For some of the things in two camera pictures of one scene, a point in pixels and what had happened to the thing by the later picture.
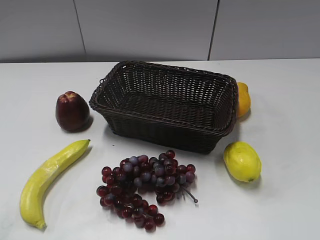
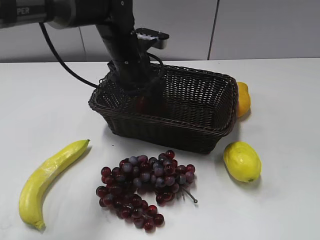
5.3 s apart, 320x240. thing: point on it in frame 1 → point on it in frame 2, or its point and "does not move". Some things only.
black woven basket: (174, 108) does not move
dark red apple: (72, 111) → (141, 107)
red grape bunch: (163, 175) does not move
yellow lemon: (242, 161) does not move
